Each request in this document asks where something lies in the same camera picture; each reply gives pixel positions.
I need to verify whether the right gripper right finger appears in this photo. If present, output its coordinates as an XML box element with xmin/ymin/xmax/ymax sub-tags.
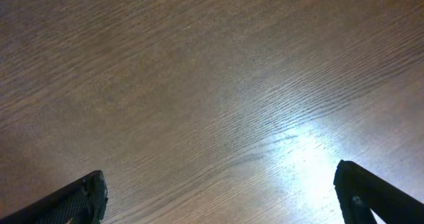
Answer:
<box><xmin>333</xmin><ymin>160</ymin><xmax>423</xmax><ymax>224</ymax></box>

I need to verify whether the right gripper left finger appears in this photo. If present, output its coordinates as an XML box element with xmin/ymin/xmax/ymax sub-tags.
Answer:
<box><xmin>1</xmin><ymin>170</ymin><xmax>108</xmax><ymax>224</ymax></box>

